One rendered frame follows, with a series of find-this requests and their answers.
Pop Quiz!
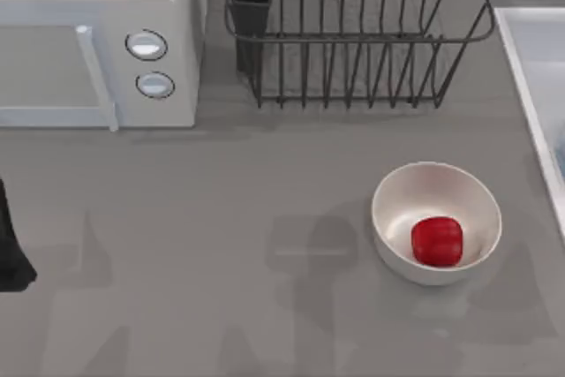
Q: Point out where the white bowl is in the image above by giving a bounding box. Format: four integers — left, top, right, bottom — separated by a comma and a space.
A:
371, 162, 503, 287

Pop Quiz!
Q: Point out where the small microwave knob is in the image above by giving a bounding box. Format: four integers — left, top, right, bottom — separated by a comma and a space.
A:
134, 71, 177, 100

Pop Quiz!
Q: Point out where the pale microwave oven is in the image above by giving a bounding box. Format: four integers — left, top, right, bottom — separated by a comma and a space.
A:
0, 0, 208, 133

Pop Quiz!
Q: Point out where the large microwave knob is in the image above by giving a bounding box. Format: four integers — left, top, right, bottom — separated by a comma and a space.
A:
124, 28, 170, 62

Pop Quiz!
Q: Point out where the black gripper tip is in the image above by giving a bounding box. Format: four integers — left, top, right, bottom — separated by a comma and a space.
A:
0, 178, 38, 293

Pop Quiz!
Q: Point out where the dark wire dish rack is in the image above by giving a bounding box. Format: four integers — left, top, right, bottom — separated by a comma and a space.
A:
223, 0, 495, 110

